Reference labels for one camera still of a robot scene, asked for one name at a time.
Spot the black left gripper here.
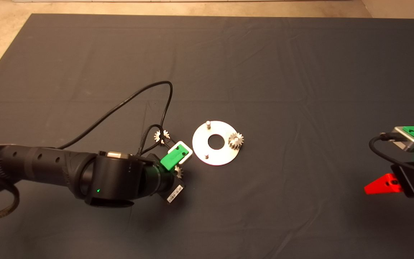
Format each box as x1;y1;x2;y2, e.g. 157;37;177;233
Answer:
158;172;187;205

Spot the round metal carrier plate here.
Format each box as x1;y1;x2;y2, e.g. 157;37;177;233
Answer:
192;121;240;166

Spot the dark grey table cloth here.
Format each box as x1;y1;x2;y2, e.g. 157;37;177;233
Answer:
0;14;414;259

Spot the green left camera mount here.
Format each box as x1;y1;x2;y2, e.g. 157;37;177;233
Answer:
160;145;188;170

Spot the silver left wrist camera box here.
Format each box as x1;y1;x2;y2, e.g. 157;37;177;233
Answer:
169;141;193;164

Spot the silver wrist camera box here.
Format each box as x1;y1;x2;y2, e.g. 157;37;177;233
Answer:
169;141;193;164
392;127;414;153

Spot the black right camera cable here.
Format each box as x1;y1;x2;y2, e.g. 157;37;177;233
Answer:
369;132;414;177

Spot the black camera cable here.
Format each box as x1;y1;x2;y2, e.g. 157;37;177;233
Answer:
369;132;414;177
58;81;174;150

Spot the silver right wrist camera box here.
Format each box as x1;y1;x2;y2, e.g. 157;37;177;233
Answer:
392;127;414;153

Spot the black left camera cable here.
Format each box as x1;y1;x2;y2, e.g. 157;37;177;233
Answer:
58;81;174;150

